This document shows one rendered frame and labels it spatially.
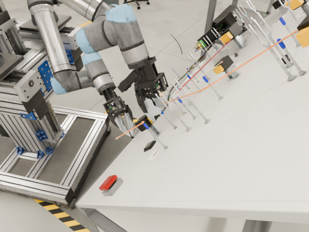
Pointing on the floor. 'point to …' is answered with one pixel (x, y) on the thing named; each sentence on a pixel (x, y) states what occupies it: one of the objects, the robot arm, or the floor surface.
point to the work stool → (136, 2)
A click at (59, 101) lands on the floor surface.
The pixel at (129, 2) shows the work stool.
